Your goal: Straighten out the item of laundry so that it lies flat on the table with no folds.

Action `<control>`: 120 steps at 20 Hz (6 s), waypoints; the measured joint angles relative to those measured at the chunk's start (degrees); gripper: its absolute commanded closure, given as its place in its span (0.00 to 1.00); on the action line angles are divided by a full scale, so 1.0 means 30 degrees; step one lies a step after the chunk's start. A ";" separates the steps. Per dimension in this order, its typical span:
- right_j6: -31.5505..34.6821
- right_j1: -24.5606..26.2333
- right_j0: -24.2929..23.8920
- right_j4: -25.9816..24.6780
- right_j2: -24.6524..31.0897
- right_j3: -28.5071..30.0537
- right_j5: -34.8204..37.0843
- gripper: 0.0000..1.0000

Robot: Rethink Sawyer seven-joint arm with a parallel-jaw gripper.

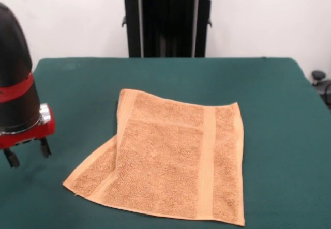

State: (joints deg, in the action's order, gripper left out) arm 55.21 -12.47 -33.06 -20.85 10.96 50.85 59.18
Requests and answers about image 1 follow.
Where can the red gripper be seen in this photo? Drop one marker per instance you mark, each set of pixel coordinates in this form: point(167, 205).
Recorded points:
point(38, 132)

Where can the orange terry towel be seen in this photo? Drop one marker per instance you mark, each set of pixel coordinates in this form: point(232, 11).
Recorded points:
point(160, 156)

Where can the dark green table cloth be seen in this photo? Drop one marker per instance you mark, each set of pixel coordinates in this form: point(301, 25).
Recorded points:
point(271, 161)

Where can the black round knob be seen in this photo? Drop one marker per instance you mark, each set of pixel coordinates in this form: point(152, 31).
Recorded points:
point(318, 74)

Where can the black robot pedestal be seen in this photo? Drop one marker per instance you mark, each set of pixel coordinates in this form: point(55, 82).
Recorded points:
point(168, 27)

